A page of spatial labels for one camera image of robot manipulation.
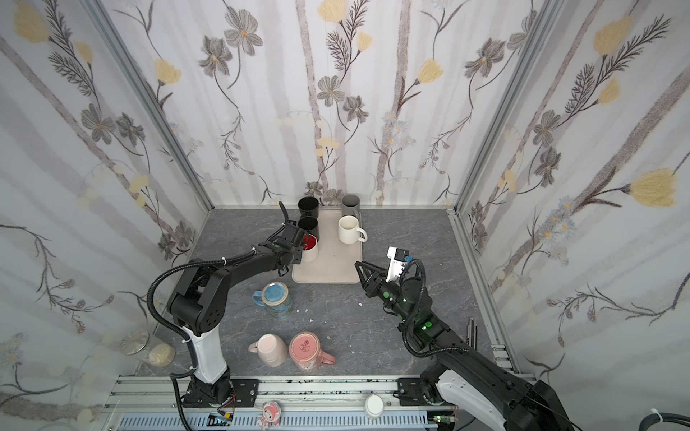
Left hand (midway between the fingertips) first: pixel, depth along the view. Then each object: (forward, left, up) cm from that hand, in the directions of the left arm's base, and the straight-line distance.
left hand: (287, 243), depth 99 cm
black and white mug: (+17, -7, +2) cm, 19 cm away
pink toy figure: (-52, -1, -3) cm, 53 cm away
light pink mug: (-38, 0, +2) cm, 38 cm away
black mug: (+9, -8, 0) cm, 12 cm away
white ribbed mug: (+6, -24, 0) cm, 24 cm away
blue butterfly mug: (-24, 0, +4) cm, 24 cm away
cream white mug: (-3, -9, 0) cm, 9 cm away
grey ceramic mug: (+16, -24, +3) cm, 30 cm away
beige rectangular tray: (-3, -18, -9) cm, 20 cm away
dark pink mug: (-39, -10, +4) cm, 41 cm away
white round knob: (-52, -27, +4) cm, 59 cm away
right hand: (-21, -23, +21) cm, 38 cm away
